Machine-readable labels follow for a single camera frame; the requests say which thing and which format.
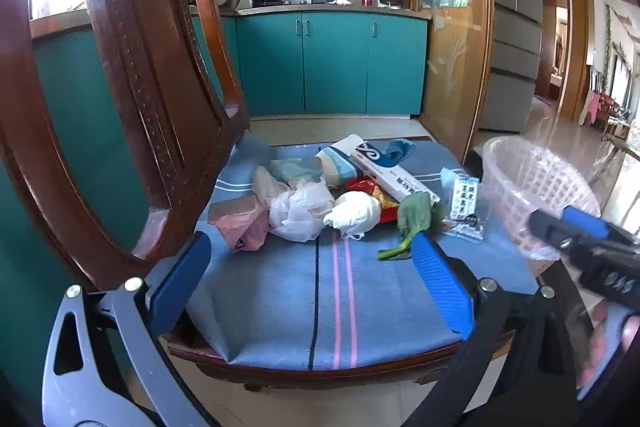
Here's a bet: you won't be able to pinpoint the clear wrapper with black print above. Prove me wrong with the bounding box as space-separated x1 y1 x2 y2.
440 167 485 243

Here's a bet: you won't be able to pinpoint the white plastic bag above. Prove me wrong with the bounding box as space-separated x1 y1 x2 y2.
251 164 336 243

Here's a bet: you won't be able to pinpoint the wooden door frame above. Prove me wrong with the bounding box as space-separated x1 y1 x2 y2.
535 0 591 120

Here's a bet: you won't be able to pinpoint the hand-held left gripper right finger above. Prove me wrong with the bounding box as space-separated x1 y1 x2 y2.
400 234 591 427

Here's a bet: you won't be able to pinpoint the white and blue toothpaste box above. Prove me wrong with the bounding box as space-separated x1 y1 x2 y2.
332 134 441 208

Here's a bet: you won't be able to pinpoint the wooden chair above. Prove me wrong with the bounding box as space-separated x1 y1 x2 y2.
0 0 521 393

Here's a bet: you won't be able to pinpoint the teal tissue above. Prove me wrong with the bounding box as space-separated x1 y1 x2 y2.
270 158 326 185

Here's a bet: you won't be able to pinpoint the paper cup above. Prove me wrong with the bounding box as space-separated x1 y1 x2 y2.
314 146 358 185

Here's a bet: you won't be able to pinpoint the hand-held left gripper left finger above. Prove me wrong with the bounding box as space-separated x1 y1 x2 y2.
41 231 221 427

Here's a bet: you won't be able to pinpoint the green vegetable leaf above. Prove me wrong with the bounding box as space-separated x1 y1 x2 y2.
377 191 446 261

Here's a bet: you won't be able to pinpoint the white plastic basket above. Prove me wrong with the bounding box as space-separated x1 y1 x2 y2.
481 136 603 260

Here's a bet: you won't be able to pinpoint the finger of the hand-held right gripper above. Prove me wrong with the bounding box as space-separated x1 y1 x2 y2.
529 209 581 258
562 206 611 239

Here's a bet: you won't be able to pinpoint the crumpled blue cloth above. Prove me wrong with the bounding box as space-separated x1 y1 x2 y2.
375 139 417 168

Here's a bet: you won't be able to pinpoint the grey refrigerator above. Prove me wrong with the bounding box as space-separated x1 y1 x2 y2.
477 0 546 132

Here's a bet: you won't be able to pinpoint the pink plastic bag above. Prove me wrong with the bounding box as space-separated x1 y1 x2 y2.
207 196 271 254

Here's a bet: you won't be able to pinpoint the red snack packet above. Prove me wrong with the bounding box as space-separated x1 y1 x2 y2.
345 177 401 225

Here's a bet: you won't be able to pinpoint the wooden framed glass door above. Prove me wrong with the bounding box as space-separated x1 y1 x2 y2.
397 0 493 162

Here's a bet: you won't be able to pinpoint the blue striped cloth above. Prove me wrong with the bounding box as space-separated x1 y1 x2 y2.
182 139 538 370

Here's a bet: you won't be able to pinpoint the person's right hand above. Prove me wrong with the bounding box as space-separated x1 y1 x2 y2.
575 304 640 390

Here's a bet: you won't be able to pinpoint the white tissue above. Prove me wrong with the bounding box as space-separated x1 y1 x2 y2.
322 190 383 240

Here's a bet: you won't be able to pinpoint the teal kitchen cabinet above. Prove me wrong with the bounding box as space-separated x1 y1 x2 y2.
0 9 430 408

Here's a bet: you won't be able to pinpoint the pink clothes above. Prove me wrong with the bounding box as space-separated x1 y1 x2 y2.
580 89 602 126

